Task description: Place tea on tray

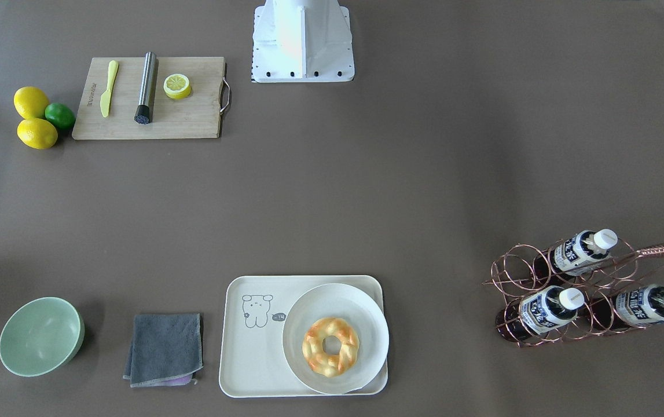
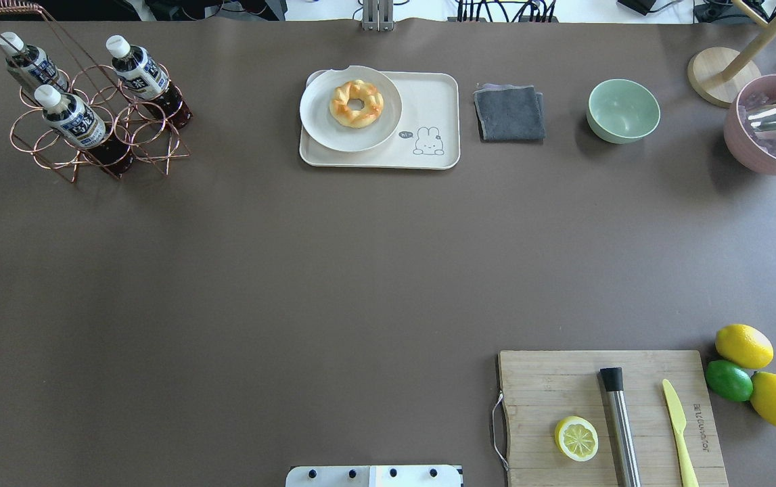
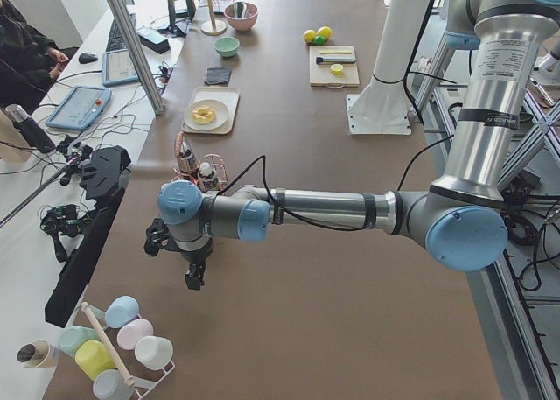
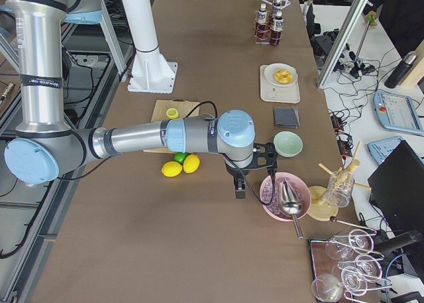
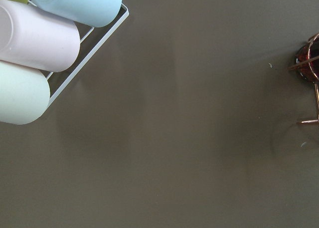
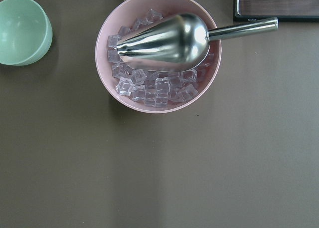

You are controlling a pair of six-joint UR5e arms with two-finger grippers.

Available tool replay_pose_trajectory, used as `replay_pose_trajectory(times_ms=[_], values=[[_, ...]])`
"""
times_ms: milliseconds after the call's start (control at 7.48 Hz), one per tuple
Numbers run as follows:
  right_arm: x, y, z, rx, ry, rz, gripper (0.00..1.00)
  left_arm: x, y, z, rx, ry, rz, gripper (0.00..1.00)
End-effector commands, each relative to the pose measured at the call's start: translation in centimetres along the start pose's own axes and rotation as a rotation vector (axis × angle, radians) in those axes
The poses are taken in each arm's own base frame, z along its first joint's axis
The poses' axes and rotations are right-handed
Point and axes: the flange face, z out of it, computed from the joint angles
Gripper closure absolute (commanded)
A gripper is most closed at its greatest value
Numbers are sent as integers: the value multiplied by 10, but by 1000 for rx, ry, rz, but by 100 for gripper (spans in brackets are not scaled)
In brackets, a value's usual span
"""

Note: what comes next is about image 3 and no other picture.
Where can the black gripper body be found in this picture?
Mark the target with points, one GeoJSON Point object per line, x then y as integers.
{"type": "Point", "coordinates": [197, 258]}

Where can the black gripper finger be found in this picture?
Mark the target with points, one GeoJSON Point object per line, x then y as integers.
{"type": "Point", "coordinates": [189, 280]}
{"type": "Point", "coordinates": [199, 281]}

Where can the tea bottle with white cap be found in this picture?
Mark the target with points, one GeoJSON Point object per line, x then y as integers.
{"type": "Point", "coordinates": [208, 177]}

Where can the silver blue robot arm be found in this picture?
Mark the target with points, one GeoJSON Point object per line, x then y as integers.
{"type": "Point", "coordinates": [457, 220]}

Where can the cream serving tray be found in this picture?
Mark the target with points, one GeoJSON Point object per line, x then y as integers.
{"type": "Point", "coordinates": [229, 96]}

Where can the blue cup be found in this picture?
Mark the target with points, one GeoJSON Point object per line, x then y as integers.
{"type": "Point", "coordinates": [122, 311]}

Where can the white cup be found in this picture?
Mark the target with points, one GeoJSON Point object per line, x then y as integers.
{"type": "Point", "coordinates": [154, 352]}

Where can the pink cup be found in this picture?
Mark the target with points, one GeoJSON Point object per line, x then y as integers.
{"type": "Point", "coordinates": [131, 333]}

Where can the yellow cup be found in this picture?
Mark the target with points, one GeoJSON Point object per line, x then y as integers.
{"type": "Point", "coordinates": [93, 358]}

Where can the grey cup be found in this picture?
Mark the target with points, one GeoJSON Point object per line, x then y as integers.
{"type": "Point", "coordinates": [109, 385]}

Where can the mint green cup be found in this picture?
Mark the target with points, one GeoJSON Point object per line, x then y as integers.
{"type": "Point", "coordinates": [74, 337]}

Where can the green circuit board gadget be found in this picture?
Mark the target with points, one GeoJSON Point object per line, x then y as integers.
{"type": "Point", "coordinates": [65, 220]}

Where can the white round plate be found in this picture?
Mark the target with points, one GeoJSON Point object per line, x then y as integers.
{"type": "Point", "coordinates": [221, 111]}

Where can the paper cup with dark contents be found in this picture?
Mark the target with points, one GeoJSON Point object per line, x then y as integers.
{"type": "Point", "coordinates": [38, 354]}

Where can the grey folded cloth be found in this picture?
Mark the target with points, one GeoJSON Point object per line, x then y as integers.
{"type": "Point", "coordinates": [218, 75]}

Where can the blue teach pendant near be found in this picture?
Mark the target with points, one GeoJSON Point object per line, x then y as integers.
{"type": "Point", "coordinates": [80, 108]}

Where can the blue teach pendant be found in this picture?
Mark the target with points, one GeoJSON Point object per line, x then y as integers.
{"type": "Point", "coordinates": [117, 68]}
{"type": "Point", "coordinates": [80, 108]}

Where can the blue teach pendant far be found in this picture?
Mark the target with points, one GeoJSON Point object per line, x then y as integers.
{"type": "Point", "coordinates": [117, 68]}

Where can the green bowl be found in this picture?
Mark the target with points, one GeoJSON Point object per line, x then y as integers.
{"type": "Point", "coordinates": [226, 47]}

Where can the black box device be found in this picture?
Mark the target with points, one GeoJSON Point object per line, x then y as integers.
{"type": "Point", "coordinates": [153, 40]}

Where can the bamboo cutting board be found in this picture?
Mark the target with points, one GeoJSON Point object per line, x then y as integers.
{"type": "Point", "coordinates": [320, 75]}

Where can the black computer mouse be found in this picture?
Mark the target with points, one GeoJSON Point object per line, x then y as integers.
{"type": "Point", "coordinates": [86, 58]}

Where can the black keyboard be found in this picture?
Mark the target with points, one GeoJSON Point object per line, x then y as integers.
{"type": "Point", "coordinates": [115, 40]}

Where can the wooden stand with round base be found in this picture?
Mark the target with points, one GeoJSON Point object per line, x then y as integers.
{"type": "Point", "coordinates": [214, 26]}

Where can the steel muddler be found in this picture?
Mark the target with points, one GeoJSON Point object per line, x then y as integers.
{"type": "Point", "coordinates": [334, 59]}

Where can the half lemon slice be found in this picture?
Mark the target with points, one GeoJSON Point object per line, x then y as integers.
{"type": "Point", "coordinates": [336, 69]}

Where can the yellow plastic knife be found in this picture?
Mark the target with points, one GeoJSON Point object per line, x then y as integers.
{"type": "Point", "coordinates": [336, 51]}

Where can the pink bowl with ice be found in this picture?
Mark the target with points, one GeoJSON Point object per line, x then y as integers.
{"type": "Point", "coordinates": [247, 19]}

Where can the yellow lemon near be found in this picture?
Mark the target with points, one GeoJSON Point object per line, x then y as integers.
{"type": "Point", "coordinates": [308, 36]}

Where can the yellow lemon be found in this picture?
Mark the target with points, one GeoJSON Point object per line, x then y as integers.
{"type": "Point", "coordinates": [308, 36]}
{"type": "Point", "coordinates": [325, 32]}

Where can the green lime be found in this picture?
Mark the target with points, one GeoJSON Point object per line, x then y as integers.
{"type": "Point", "coordinates": [319, 40]}

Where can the metal ice scoop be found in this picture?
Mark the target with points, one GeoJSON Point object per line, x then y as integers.
{"type": "Point", "coordinates": [240, 9]}

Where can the yellow lemon far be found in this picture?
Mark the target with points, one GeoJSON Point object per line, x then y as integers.
{"type": "Point", "coordinates": [325, 32]}

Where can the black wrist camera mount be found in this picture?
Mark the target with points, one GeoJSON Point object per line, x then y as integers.
{"type": "Point", "coordinates": [156, 238]}

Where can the copper wire bottle rack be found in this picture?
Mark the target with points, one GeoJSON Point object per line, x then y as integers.
{"type": "Point", "coordinates": [214, 159]}

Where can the wooden rack handle rod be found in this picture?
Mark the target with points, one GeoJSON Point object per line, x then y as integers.
{"type": "Point", "coordinates": [87, 309]}

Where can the white wire cup rack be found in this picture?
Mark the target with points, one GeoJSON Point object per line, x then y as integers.
{"type": "Point", "coordinates": [146, 380]}

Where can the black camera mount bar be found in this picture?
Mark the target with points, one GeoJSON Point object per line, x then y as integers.
{"type": "Point", "coordinates": [100, 178]}

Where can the glazed ring donut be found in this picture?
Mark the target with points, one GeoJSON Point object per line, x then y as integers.
{"type": "Point", "coordinates": [203, 114]}

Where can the aluminium frame post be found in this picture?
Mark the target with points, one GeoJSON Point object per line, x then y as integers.
{"type": "Point", "coordinates": [121, 16]}

